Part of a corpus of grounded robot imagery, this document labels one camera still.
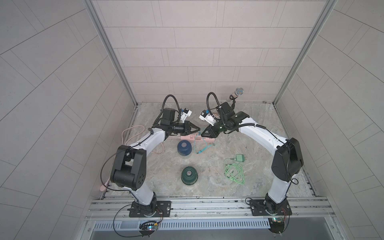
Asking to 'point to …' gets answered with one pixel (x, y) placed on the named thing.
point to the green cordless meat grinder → (189, 175)
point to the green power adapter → (240, 157)
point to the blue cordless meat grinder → (184, 148)
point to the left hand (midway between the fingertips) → (199, 129)
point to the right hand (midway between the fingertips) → (203, 133)
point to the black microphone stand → (232, 97)
